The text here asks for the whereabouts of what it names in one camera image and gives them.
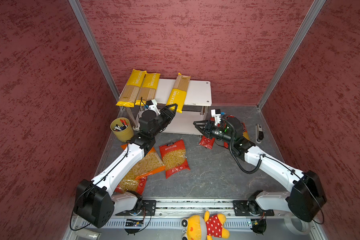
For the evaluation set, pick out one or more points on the small white black device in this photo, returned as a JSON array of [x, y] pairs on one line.
[[259, 133]]

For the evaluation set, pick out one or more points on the red macaroni bag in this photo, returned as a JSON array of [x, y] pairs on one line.
[[137, 186], [174, 157]]

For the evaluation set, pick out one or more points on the red spaghetti pack middle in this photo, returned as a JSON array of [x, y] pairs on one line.
[[230, 125]]

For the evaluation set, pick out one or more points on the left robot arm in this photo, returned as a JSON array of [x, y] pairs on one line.
[[94, 198]]

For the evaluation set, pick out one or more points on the red spaghetti pack left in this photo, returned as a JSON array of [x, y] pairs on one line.
[[207, 142]]

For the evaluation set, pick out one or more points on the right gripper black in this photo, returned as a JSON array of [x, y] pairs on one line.
[[208, 129]]

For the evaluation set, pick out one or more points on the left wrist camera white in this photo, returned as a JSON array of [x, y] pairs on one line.
[[152, 106]]

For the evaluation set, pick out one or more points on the left aluminium corner post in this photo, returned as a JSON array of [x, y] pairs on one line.
[[84, 24]]

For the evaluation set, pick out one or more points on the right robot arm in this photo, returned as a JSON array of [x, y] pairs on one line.
[[304, 195]]

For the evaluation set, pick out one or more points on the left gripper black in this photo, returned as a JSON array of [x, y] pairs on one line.
[[168, 113]]

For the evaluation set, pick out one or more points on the yellow spaghetti pack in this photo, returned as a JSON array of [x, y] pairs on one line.
[[131, 90], [179, 92], [148, 89]]

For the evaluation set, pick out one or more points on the aluminium corner post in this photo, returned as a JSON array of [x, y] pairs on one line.
[[84, 24], [305, 26]]

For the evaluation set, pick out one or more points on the yellow plush toy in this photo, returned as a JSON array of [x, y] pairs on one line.
[[207, 227]]

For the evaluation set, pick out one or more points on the grey cylinder on rail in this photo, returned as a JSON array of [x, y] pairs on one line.
[[87, 234]]

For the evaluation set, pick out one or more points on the red spaghetti pack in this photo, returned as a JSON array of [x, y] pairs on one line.
[[207, 142], [230, 125], [245, 132]]

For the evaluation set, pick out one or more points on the clear tape roll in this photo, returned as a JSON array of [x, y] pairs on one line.
[[297, 227]]

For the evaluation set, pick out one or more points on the red macaroni bag left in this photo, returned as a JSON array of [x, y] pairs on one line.
[[137, 186]]

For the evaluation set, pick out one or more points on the yellow pen cup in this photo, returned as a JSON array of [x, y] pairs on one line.
[[122, 129]]

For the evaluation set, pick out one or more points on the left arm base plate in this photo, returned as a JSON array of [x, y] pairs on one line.
[[142, 207]]

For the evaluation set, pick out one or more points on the white two-tier shelf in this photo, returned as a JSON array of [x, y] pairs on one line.
[[196, 106]]

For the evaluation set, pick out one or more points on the red macaroni bag centre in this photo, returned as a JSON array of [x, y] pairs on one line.
[[174, 157]]

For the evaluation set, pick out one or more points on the orange macaroni bag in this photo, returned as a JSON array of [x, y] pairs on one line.
[[150, 164]]

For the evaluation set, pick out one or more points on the right aluminium corner post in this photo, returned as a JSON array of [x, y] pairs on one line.
[[305, 26]]

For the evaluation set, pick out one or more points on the red spaghetti pack right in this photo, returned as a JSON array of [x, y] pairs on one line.
[[245, 132]]

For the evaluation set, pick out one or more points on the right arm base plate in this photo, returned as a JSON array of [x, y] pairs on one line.
[[245, 208]]

